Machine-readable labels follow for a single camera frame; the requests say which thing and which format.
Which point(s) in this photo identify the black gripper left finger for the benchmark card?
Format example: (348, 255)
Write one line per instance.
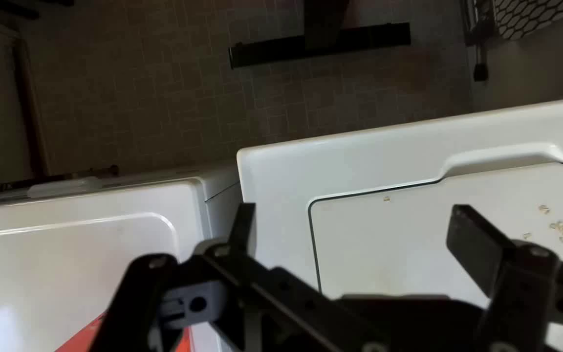
(164, 306)

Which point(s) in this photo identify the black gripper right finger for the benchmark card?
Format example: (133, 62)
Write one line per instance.
(522, 294)

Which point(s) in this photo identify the white machine with rounded panel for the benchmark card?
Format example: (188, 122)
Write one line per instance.
(67, 261)

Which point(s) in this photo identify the white machine with angular panel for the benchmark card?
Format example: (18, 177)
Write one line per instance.
(391, 228)

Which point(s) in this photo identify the black mesh basket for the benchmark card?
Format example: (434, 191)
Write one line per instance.
(528, 17)

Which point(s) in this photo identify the black stand base bar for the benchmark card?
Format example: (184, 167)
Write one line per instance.
(321, 42)

